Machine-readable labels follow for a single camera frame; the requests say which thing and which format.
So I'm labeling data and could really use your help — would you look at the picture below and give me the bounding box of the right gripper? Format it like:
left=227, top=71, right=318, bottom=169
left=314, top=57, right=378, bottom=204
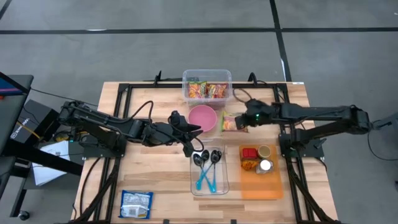
left=234, top=98, right=277, bottom=131

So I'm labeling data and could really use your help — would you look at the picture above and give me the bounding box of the white green food packet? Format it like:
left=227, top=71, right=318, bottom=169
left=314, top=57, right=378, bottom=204
left=220, top=111, right=249, bottom=133

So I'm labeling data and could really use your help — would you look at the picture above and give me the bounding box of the blue white food pouch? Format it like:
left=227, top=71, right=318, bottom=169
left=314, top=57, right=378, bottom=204
left=119, top=190, right=154, bottom=220

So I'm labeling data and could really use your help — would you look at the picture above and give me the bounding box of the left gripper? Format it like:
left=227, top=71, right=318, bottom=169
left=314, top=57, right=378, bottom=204
left=143, top=111, right=205, bottom=147

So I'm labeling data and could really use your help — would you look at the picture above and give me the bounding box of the orange black seasoning packet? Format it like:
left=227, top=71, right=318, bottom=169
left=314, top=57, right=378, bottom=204
left=241, top=158, right=261, bottom=171

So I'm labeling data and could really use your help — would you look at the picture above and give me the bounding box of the pink bowl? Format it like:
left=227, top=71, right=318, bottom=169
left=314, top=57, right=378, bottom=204
left=188, top=105, right=218, bottom=133

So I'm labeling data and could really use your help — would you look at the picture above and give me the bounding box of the clear plastic bin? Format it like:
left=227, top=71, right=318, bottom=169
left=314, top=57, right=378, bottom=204
left=189, top=146, right=230, bottom=197
left=182, top=69, right=233, bottom=110

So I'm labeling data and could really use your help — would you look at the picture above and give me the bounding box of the orange Maruchan ramen packet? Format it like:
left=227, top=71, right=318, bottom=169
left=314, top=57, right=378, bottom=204
left=188, top=81, right=208, bottom=99

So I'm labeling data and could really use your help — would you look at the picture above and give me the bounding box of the glass saffron spice jar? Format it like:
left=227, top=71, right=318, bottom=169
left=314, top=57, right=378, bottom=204
left=255, top=159, right=275, bottom=175

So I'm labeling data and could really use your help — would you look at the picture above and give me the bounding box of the black equipment box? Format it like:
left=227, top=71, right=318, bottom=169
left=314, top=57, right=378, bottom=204
left=10, top=99, right=67, bottom=146

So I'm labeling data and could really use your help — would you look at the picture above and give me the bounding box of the red ramen noodle packet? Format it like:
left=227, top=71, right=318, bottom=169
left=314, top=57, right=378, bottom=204
left=215, top=83, right=228, bottom=99

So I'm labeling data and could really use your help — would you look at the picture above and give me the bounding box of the red-lidded small box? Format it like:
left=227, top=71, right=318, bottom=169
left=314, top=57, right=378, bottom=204
left=241, top=147, right=259, bottom=160

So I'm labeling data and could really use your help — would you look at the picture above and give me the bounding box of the thick black cable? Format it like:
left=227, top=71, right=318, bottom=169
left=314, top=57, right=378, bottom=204
left=79, top=157, right=102, bottom=215

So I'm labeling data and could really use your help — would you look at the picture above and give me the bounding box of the gray floor object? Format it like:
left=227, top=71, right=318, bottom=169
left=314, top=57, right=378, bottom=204
left=369, top=111, right=398, bottom=131

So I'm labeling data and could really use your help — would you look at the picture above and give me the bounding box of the orange translucent tray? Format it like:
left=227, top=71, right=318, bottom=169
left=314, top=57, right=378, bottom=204
left=238, top=144, right=285, bottom=200

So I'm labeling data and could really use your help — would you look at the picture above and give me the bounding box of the black side desk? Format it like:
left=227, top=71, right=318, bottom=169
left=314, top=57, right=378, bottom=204
left=0, top=72, right=83, bottom=218

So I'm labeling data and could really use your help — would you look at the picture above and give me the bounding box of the tilted blue-lit screen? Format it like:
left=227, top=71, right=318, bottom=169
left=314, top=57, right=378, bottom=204
left=0, top=72, right=31, bottom=97

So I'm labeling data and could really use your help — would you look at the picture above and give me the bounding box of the white paper sheet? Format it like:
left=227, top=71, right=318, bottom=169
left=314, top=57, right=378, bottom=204
left=32, top=140, right=71, bottom=187

